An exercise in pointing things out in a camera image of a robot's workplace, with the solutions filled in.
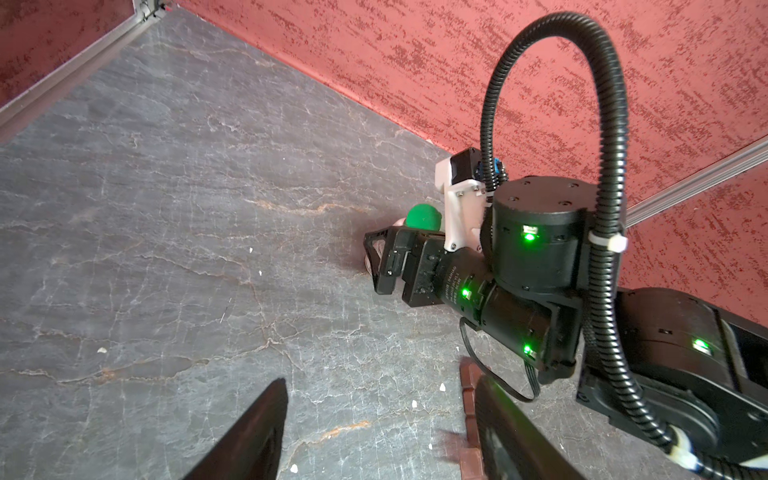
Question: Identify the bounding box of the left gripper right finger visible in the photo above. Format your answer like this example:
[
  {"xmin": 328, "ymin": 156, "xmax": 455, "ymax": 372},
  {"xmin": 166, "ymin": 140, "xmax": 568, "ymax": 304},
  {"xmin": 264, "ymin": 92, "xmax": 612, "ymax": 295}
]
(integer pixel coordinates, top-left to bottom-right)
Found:
[{"xmin": 474, "ymin": 376, "xmax": 583, "ymax": 480}]

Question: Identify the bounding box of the right aluminium corner post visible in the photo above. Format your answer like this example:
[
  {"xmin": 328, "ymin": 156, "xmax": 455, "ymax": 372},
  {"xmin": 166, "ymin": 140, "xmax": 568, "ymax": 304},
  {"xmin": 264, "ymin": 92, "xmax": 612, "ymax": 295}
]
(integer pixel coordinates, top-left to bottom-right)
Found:
[{"xmin": 626, "ymin": 136, "xmax": 767, "ymax": 228}]

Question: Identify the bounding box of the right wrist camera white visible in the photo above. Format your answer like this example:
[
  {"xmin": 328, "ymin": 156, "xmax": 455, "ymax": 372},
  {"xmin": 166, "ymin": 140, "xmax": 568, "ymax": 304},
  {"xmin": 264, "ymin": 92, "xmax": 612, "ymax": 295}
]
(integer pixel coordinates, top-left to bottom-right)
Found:
[{"xmin": 434, "ymin": 147, "xmax": 486, "ymax": 252}]

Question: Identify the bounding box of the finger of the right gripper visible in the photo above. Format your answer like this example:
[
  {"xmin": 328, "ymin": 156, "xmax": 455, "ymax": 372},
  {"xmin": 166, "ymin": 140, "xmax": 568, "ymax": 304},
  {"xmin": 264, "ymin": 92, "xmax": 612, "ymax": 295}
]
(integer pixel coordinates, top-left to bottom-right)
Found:
[{"xmin": 363, "ymin": 228, "xmax": 390, "ymax": 288}]

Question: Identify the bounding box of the white pill bottle green cap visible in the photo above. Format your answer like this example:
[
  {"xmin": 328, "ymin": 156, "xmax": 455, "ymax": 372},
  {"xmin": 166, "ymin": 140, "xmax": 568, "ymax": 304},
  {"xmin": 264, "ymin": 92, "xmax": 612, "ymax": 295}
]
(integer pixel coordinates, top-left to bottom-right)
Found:
[{"xmin": 394, "ymin": 203, "xmax": 442, "ymax": 231}]

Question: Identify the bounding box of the left aluminium corner post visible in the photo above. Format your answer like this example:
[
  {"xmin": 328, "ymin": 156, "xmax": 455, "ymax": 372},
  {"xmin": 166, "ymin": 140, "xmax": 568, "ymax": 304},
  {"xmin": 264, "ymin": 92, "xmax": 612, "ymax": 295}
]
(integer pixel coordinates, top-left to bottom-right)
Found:
[{"xmin": 1, "ymin": 1, "xmax": 167, "ymax": 144}]

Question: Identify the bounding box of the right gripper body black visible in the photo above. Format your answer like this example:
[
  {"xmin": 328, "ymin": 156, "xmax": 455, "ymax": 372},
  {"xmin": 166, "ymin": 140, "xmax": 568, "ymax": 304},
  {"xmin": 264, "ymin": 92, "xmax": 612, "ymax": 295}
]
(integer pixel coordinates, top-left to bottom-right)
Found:
[{"xmin": 374, "ymin": 227, "xmax": 498, "ymax": 327}]

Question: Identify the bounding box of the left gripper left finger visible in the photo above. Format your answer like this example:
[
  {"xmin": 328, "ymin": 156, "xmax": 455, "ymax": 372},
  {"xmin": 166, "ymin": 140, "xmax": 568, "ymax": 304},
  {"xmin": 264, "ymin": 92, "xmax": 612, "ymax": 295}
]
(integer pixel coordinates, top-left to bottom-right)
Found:
[{"xmin": 185, "ymin": 378, "xmax": 289, "ymax": 480}]

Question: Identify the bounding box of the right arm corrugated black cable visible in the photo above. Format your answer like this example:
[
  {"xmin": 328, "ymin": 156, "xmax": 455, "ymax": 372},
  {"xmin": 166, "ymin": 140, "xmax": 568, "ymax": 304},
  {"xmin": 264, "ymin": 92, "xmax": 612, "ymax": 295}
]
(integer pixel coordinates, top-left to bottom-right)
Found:
[{"xmin": 478, "ymin": 11, "xmax": 768, "ymax": 480}]

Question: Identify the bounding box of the aluminium corner post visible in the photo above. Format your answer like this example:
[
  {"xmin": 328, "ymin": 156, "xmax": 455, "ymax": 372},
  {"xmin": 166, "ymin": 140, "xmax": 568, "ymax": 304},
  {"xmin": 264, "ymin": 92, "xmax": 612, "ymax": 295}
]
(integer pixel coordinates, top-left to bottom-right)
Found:
[
  {"xmin": 1, "ymin": 1, "xmax": 167, "ymax": 144},
  {"xmin": 626, "ymin": 136, "xmax": 767, "ymax": 228}
]

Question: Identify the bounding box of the brown weekly pill organizer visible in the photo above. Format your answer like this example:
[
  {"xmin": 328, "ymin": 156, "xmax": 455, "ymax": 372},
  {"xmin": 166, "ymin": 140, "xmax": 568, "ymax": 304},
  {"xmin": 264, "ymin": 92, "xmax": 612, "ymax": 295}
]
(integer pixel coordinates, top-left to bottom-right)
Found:
[{"xmin": 459, "ymin": 357, "xmax": 486, "ymax": 480}]

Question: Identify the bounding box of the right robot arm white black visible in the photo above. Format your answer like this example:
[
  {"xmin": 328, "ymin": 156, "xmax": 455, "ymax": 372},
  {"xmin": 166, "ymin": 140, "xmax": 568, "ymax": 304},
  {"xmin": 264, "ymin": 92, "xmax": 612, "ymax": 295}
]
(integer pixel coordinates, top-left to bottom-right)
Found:
[{"xmin": 364, "ymin": 177, "xmax": 767, "ymax": 476}]

